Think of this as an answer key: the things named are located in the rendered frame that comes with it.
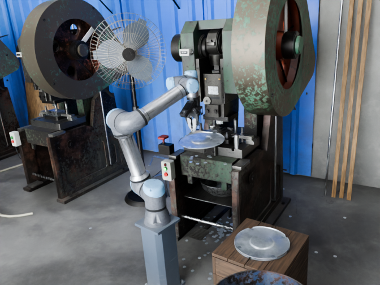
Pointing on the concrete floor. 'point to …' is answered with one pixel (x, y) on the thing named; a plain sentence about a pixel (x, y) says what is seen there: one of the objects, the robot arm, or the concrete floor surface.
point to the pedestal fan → (131, 43)
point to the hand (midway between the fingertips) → (192, 130)
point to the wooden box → (247, 263)
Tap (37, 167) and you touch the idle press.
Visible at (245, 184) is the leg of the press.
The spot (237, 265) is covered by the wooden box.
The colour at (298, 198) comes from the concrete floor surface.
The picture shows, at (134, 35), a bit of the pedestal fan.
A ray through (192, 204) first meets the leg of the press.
